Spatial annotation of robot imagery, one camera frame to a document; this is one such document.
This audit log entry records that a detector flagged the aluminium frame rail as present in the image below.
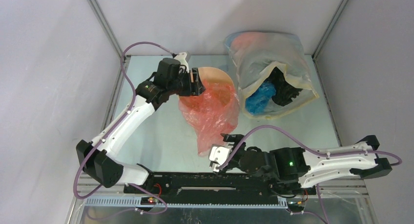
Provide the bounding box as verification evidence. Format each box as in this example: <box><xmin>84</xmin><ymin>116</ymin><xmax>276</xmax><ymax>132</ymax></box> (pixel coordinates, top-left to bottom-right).
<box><xmin>74</xmin><ymin>174</ymin><xmax>370</xmax><ymax>210</ymax></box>

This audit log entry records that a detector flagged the large translucent storage bag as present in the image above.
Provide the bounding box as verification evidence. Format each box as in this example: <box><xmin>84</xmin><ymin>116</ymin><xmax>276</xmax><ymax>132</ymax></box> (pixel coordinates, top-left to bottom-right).
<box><xmin>225</xmin><ymin>31</ymin><xmax>319</xmax><ymax>119</ymax></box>

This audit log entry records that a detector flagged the beige plastic trash bin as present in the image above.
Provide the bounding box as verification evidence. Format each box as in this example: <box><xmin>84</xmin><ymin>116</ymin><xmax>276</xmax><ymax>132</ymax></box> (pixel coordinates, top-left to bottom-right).
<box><xmin>179</xmin><ymin>66</ymin><xmax>240</xmax><ymax>120</ymax></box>

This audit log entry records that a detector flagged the circuit board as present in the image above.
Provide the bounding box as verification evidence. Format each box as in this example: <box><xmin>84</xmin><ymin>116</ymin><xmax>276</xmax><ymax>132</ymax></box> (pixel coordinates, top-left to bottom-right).
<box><xmin>287</xmin><ymin>201</ymin><xmax>305</xmax><ymax>214</ymax></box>
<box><xmin>140</xmin><ymin>197</ymin><xmax>159</xmax><ymax>205</ymax></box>

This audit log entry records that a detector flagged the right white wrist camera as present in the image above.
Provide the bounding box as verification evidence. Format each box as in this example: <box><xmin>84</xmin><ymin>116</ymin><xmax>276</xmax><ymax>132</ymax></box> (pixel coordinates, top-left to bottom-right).
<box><xmin>208</xmin><ymin>144</ymin><xmax>238</xmax><ymax>173</ymax></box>

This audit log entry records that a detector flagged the black plastic trash bag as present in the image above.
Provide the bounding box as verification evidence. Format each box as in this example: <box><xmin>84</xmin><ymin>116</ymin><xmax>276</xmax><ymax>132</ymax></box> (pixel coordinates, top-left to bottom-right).
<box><xmin>266</xmin><ymin>67</ymin><xmax>302</xmax><ymax>106</ymax></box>

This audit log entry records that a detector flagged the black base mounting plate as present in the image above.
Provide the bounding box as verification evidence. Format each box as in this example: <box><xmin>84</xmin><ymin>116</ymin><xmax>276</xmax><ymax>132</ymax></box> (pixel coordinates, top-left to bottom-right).
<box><xmin>141</xmin><ymin>172</ymin><xmax>316</xmax><ymax>198</ymax></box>

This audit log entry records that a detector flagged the right circuit board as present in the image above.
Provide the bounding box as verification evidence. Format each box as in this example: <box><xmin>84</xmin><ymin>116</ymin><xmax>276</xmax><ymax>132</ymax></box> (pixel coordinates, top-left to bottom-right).
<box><xmin>287</xmin><ymin>201</ymin><xmax>305</xmax><ymax>214</ymax></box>

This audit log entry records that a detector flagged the red plastic trash bag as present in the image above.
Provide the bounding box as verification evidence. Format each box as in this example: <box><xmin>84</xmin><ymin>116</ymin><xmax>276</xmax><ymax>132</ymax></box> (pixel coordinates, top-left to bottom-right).
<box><xmin>178</xmin><ymin>81</ymin><xmax>240</xmax><ymax>157</ymax></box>

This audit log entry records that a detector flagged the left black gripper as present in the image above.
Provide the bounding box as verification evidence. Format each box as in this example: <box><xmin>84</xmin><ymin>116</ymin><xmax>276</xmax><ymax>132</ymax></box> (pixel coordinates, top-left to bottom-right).
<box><xmin>167</xmin><ymin>68</ymin><xmax>206</xmax><ymax>97</ymax></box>

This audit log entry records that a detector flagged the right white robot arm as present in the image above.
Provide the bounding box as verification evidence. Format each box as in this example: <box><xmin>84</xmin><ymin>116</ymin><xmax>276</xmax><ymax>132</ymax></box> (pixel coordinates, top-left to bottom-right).
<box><xmin>208</xmin><ymin>134</ymin><xmax>392</xmax><ymax>195</ymax></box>

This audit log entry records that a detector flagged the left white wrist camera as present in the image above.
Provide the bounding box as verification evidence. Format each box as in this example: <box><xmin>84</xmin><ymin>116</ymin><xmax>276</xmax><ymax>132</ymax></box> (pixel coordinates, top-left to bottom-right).
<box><xmin>173</xmin><ymin>52</ymin><xmax>190</xmax><ymax>71</ymax></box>

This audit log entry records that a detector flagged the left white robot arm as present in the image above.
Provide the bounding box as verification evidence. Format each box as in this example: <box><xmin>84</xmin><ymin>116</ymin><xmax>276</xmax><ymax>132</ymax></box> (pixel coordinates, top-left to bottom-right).
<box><xmin>76</xmin><ymin>58</ymin><xmax>205</xmax><ymax>193</ymax></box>

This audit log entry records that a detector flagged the left circuit board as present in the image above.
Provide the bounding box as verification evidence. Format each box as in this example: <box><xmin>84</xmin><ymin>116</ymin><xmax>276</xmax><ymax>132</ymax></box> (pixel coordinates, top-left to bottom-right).
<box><xmin>140</xmin><ymin>197</ymin><xmax>159</xmax><ymax>205</ymax></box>

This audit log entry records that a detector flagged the blue plastic trash bag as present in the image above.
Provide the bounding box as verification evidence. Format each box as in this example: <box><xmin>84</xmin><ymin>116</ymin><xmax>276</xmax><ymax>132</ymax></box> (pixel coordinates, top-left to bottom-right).
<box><xmin>245</xmin><ymin>81</ymin><xmax>276</xmax><ymax>115</ymax></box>

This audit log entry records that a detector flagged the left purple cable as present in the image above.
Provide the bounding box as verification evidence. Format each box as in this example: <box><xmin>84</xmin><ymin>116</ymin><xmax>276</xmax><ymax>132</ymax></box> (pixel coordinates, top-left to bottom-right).
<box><xmin>73</xmin><ymin>41</ymin><xmax>177</xmax><ymax>221</ymax></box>

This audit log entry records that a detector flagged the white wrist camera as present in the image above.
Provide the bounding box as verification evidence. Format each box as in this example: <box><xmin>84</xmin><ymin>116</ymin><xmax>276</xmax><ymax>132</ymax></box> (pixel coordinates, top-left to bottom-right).
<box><xmin>173</xmin><ymin>52</ymin><xmax>190</xmax><ymax>71</ymax></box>
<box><xmin>208</xmin><ymin>144</ymin><xmax>238</xmax><ymax>173</ymax></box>

